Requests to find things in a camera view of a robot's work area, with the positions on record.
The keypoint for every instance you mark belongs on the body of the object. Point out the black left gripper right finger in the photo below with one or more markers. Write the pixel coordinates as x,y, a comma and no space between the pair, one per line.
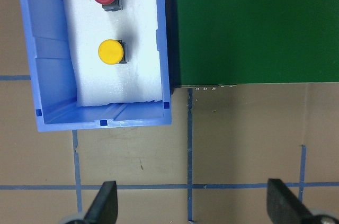
283,206

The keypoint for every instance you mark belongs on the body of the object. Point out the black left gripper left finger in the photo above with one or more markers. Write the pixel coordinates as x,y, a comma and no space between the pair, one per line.
104,208

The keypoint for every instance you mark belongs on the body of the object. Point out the yellow push button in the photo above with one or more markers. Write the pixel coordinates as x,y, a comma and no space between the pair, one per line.
112,52

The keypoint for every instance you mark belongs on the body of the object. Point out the white foam pad left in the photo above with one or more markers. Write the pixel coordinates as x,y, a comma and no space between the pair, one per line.
98,83

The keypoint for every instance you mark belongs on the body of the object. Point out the green conveyor belt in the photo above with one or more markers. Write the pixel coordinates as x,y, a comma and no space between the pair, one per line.
230,42

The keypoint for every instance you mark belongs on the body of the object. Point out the blue plastic bin left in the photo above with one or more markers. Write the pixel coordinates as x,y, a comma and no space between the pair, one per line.
53,79

